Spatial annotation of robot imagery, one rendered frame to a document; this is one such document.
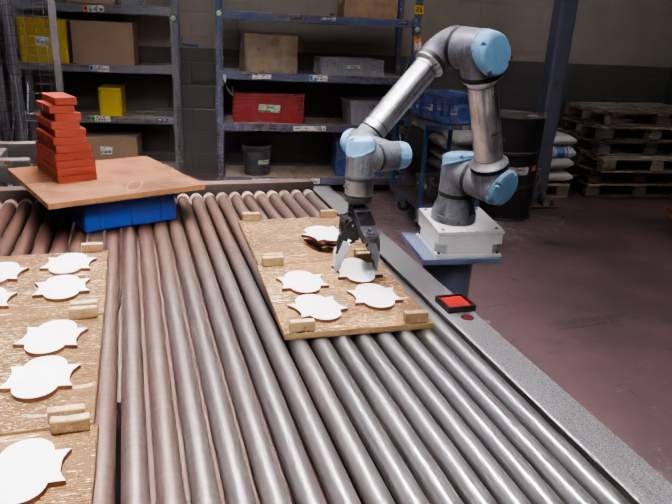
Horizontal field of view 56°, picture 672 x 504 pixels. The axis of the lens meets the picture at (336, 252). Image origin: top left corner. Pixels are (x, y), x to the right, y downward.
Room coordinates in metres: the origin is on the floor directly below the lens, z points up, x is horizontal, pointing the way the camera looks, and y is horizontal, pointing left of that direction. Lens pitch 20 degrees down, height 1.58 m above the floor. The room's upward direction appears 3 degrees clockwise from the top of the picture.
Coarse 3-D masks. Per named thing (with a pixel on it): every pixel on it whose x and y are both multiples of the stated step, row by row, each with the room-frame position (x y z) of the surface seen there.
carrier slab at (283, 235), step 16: (240, 224) 1.96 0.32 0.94; (256, 224) 1.96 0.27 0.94; (272, 224) 1.97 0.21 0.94; (288, 224) 1.98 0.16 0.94; (304, 224) 1.99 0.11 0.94; (320, 224) 2.00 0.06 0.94; (336, 224) 2.01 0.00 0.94; (256, 240) 1.81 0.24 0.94; (272, 240) 1.81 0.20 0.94; (288, 240) 1.82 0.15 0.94; (256, 256) 1.67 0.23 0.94; (288, 256) 1.68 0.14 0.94; (304, 256) 1.69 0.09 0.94; (320, 256) 1.70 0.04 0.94; (352, 256) 1.71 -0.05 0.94
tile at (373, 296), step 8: (360, 288) 1.46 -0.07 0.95; (368, 288) 1.46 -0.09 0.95; (376, 288) 1.46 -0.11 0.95; (384, 288) 1.47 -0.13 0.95; (392, 288) 1.47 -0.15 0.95; (352, 296) 1.43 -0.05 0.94; (360, 296) 1.41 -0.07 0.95; (368, 296) 1.41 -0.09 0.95; (376, 296) 1.42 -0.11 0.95; (384, 296) 1.42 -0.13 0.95; (392, 296) 1.42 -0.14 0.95; (360, 304) 1.38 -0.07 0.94; (368, 304) 1.37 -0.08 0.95; (376, 304) 1.37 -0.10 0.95; (384, 304) 1.37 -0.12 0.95; (392, 304) 1.37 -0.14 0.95
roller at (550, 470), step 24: (312, 216) 2.17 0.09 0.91; (432, 336) 1.27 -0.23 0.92; (456, 360) 1.17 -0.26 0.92; (480, 384) 1.08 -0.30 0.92; (480, 408) 1.03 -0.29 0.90; (504, 408) 1.00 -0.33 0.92; (504, 432) 0.95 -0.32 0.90; (528, 432) 0.93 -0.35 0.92; (528, 456) 0.88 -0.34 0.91; (552, 456) 0.87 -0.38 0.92; (552, 480) 0.82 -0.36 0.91
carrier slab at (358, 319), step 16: (272, 272) 1.56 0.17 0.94; (320, 272) 1.58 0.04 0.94; (384, 272) 1.60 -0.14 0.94; (272, 288) 1.45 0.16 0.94; (336, 288) 1.47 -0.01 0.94; (352, 288) 1.48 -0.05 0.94; (400, 288) 1.49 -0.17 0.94; (272, 304) 1.36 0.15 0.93; (288, 304) 1.36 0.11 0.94; (352, 304) 1.38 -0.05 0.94; (400, 304) 1.40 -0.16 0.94; (416, 304) 1.40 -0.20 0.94; (288, 320) 1.28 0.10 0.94; (352, 320) 1.30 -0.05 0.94; (368, 320) 1.30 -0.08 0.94; (384, 320) 1.30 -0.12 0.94; (400, 320) 1.31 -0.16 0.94; (288, 336) 1.21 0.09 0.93; (304, 336) 1.22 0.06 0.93; (320, 336) 1.23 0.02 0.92
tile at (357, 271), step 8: (344, 264) 1.60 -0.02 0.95; (352, 264) 1.60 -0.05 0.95; (360, 264) 1.61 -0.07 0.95; (368, 264) 1.61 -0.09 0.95; (344, 272) 1.55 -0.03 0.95; (352, 272) 1.55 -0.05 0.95; (360, 272) 1.56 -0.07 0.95; (368, 272) 1.56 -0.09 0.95; (376, 272) 1.56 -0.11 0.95; (352, 280) 1.51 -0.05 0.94; (360, 280) 1.51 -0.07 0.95; (368, 280) 1.51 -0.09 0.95
